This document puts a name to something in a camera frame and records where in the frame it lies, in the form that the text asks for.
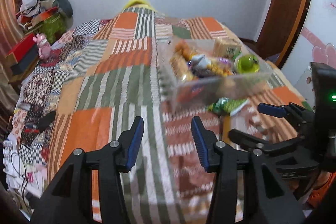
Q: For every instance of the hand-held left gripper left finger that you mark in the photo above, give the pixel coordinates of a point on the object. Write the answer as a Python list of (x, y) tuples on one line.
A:
[(135, 145)]

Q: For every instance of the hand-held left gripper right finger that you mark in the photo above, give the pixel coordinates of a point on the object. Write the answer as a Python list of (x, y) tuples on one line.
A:
[(200, 145)]

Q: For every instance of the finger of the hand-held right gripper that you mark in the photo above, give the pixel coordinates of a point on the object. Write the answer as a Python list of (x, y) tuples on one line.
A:
[(270, 109), (249, 138)]

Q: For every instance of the yellow snack stick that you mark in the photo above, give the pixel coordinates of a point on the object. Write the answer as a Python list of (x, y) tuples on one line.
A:
[(227, 127)]

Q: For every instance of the green snack packet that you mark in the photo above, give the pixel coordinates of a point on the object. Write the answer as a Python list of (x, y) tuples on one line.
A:
[(227, 106)]

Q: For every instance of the clear plastic container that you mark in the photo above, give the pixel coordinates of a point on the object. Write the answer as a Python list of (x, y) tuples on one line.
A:
[(231, 85)]

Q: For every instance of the green jelly cup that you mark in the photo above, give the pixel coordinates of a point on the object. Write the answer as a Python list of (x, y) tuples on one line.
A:
[(246, 64)]

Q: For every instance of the red snack packet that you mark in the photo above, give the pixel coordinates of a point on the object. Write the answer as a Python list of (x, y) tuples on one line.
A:
[(195, 90)]

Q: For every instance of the long biscuit packet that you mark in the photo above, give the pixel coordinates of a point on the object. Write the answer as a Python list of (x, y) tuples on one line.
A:
[(225, 47)]

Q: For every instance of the white appliance with stickers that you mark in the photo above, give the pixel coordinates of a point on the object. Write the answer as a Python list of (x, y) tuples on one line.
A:
[(305, 85)]

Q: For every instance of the orange green patchwork blanket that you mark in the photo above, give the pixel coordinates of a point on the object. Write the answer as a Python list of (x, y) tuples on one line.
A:
[(126, 82)]

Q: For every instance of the orange patterned cloth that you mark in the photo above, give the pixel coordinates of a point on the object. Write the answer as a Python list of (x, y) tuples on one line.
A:
[(323, 192)]

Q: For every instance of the black flat object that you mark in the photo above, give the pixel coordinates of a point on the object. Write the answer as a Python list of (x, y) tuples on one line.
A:
[(47, 119)]

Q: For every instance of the brown wooden door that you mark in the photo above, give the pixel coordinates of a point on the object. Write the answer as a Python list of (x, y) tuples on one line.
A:
[(286, 8)]

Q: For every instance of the checkered patterned quilt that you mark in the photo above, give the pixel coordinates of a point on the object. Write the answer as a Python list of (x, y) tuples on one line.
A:
[(52, 77)]

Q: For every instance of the pink plush toy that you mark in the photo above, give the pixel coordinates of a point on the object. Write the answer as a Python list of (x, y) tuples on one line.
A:
[(43, 45)]

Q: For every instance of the green bag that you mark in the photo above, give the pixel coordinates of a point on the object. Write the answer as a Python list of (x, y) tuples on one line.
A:
[(53, 28)]

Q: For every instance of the yellow foam tube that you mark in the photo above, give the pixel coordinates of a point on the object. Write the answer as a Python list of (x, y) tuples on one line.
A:
[(137, 2)]

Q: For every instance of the red black box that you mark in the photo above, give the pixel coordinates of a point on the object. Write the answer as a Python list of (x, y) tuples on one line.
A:
[(22, 53)]

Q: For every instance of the pile of boxes and papers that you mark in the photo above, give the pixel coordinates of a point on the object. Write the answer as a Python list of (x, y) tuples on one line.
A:
[(34, 15)]

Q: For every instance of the striped orange curtain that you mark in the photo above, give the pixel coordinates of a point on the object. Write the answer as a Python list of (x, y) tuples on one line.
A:
[(11, 16)]

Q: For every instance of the pink cartoon wall sticker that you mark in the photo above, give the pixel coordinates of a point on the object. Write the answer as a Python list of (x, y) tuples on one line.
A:
[(319, 50)]

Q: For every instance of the dark wooden bed frame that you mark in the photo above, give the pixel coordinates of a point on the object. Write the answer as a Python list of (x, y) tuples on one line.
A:
[(248, 40)]

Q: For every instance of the red white wall sticker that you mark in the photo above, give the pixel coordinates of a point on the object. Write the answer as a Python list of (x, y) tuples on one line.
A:
[(332, 6)]

